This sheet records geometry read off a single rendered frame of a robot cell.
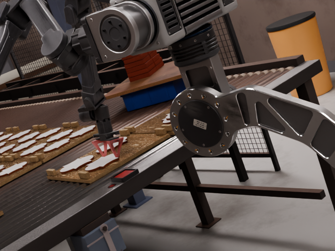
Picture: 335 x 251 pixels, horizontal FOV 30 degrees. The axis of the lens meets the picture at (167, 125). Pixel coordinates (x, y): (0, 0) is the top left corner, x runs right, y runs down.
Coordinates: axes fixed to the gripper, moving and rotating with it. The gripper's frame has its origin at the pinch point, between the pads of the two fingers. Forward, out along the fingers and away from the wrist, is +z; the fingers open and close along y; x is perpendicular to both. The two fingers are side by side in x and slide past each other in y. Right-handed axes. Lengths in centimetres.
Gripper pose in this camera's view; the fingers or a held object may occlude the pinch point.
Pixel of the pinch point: (110, 155)
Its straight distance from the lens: 247.8
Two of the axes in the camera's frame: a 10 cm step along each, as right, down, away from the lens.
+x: 7.8, -2.2, 5.8
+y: 5.9, -0.3, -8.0
